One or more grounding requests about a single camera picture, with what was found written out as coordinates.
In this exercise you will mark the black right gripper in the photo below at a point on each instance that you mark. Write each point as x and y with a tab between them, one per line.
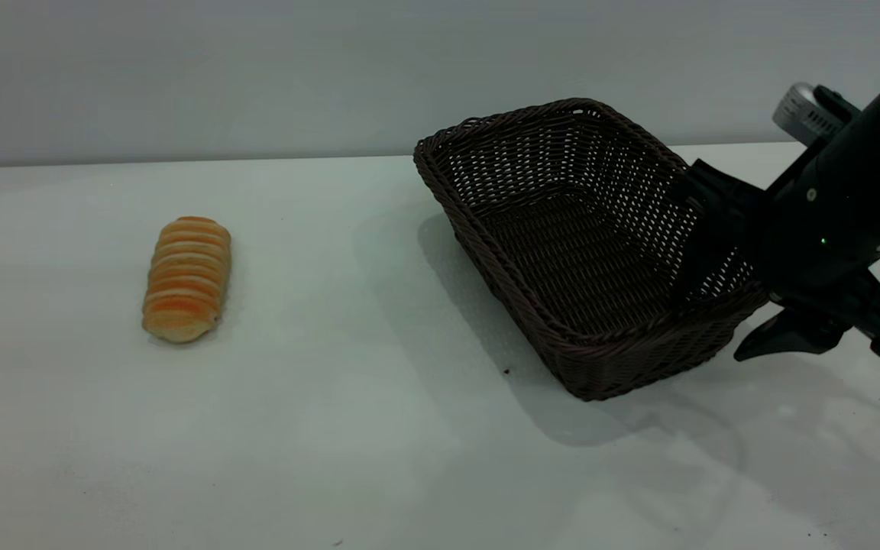
822	229

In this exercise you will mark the dark brown woven wicker basket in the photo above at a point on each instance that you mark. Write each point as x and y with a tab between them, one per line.
562	252

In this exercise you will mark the ridged golden bread loaf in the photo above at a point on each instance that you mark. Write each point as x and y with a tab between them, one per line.
184	283

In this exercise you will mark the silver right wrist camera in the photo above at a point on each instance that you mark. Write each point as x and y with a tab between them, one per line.
803	113

